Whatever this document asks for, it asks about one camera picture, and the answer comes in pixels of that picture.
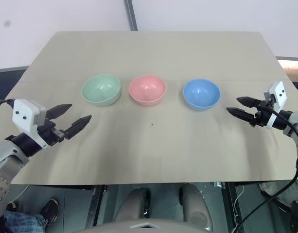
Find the blue plastic bowl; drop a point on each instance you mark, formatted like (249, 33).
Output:
(201, 93)

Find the grey rounded robot leg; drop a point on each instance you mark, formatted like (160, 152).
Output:
(134, 204)
(196, 206)

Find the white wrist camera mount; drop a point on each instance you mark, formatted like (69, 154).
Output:
(23, 112)
(278, 93)

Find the dark sneaker shoe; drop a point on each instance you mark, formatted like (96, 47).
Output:
(50, 212)
(12, 206)

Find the beige table cover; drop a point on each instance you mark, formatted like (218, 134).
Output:
(148, 150)

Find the grey robot torso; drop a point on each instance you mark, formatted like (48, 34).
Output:
(146, 227)

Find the black table frame leg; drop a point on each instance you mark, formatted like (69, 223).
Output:
(96, 206)
(236, 208)

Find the brown cork board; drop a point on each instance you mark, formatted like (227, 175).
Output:
(294, 70)

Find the blue jeans leg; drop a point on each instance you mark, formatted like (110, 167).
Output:
(22, 222)

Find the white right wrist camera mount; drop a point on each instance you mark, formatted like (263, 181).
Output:
(278, 93)

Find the pink plastic bowl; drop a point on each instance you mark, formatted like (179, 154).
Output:
(147, 89)

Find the green plastic bowl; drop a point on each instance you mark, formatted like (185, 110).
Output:
(101, 89)

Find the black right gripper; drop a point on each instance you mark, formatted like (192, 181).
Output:
(263, 116)

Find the grey metal pole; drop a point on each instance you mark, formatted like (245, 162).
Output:
(131, 14)

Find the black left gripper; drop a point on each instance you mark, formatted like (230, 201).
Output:
(51, 133)

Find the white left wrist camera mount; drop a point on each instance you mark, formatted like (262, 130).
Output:
(23, 112)

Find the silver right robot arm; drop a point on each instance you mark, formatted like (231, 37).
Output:
(295, 123)

